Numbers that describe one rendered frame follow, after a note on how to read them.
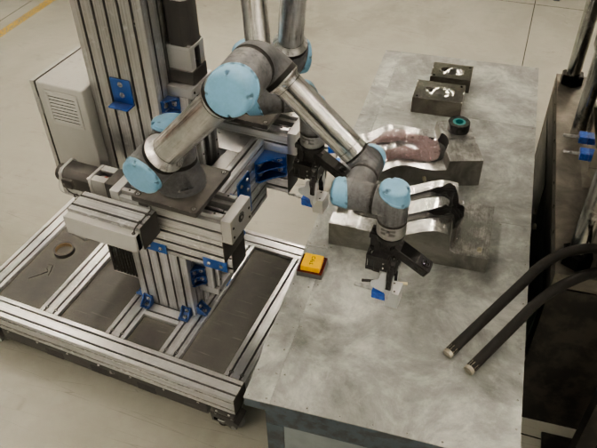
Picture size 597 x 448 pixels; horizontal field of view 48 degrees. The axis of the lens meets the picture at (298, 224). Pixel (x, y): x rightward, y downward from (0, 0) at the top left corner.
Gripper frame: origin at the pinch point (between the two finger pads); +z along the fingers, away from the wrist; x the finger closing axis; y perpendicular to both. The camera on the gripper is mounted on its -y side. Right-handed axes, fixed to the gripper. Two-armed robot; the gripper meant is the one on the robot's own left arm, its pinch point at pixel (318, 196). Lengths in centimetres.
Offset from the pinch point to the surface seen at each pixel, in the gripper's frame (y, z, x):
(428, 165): -25.2, 7.6, -39.9
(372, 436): -42, 18, 62
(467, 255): -48.6, 9.0, -2.5
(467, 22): 23, 96, -349
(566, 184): -71, 17, -61
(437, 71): -9, 9, -109
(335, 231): -7.4, 9.1, 3.6
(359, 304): -23.7, 14.9, 24.4
